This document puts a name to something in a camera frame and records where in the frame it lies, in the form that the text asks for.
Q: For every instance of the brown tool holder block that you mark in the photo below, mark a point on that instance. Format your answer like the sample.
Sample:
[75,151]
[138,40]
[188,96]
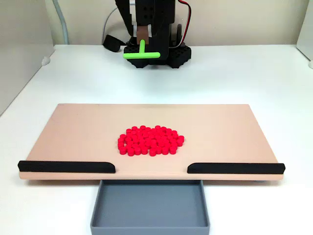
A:
[142,33]

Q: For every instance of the green T-shaped pusher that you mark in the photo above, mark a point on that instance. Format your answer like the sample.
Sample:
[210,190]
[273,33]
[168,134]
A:
[141,55]

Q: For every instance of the pile of red granules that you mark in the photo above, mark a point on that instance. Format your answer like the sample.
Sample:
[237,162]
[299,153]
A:
[150,142]

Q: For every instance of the grey container tray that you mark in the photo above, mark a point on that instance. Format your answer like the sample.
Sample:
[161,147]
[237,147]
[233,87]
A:
[150,208]

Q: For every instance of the small white panel foot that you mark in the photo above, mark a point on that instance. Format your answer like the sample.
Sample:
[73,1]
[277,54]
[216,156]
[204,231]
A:
[311,64]
[45,60]

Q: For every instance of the pale partition panel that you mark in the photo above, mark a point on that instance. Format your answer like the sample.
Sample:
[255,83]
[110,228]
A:
[305,31]
[22,61]

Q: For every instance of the beige flat board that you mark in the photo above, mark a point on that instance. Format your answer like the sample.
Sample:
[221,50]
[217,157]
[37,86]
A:
[85,137]

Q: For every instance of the black edge rail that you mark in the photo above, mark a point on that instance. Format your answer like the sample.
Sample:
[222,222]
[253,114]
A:
[236,168]
[66,167]

